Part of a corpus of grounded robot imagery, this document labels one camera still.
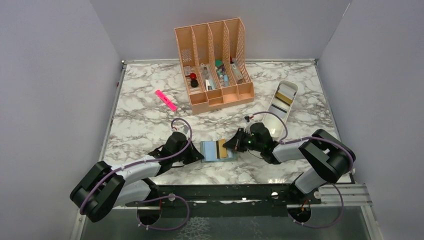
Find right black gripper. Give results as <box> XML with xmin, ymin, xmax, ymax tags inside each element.
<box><xmin>223</xmin><ymin>127</ymin><xmax>263</xmax><ymax>153</ymax></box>

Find black metal base rail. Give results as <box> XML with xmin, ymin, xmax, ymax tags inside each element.
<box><xmin>125</xmin><ymin>183</ymin><xmax>321</xmax><ymax>218</ymax></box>

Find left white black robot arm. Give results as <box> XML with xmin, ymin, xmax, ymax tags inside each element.
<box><xmin>69</xmin><ymin>131</ymin><xmax>205</xmax><ymax>223</ymax></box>

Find pink highlighter marker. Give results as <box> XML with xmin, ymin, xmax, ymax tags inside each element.
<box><xmin>155</xmin><ymin>89</ymin><xmax>177</xmax><ymax>112</ymax></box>

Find grey red stapler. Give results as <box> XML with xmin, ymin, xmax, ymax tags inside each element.
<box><xmin>230</xmin><ymin>57</ymin><xmax>244</xmax><ymax>84</ymax></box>

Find gold credit card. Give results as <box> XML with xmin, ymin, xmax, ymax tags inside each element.
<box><xmin>215</xmin><ymin>138</ymin><xmax>228</xmax><ymax>159</ymax></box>

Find green card holder wallet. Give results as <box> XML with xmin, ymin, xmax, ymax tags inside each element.
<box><xmin>200</xmin><ymin>140</ymin><xmax>238</xmax><ymax>163</ymax></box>

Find green eraser block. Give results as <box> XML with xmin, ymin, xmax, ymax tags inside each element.
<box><xmin>215</xmin><ymin>59</ymin><xmax>224</xmax><ymax>69</ymax></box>

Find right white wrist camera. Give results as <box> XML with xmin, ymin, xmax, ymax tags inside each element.
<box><xmin>243</xmin><ymin>120</ymin><xmax>255</xmax><ymax>134</ymax></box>

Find white oblong plastic tray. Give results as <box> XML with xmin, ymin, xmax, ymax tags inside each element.
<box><xmin>262</xmin><ymin>80</ymin><xmax>299</xmax><ymax>140</ymax></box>

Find black round stamp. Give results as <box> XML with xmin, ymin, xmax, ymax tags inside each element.
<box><xmin>190</xmin><ymin>78</ymin><xmax>199</xmax><ymax>88</ymax></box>

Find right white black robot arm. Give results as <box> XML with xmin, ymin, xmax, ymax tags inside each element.
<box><xmin>223</xmin><ymin>122</ymin><xmax>356</xmax><ymax>204</ymax></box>

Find orange plastic desk organizer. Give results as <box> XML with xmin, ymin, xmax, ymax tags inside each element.
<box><xmin>174</xmin><ymin>17</ymin><xmax>255</xmax><ymax>114</ymax></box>

